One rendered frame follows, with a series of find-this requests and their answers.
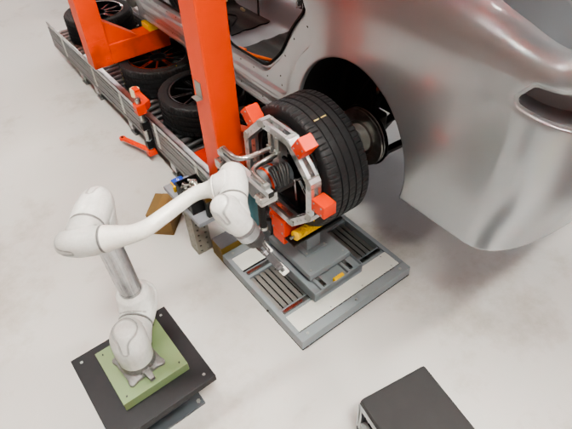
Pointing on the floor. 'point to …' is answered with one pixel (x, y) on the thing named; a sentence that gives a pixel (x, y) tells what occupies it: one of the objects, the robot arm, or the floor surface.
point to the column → (198, 236)
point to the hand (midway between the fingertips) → (277, 261)
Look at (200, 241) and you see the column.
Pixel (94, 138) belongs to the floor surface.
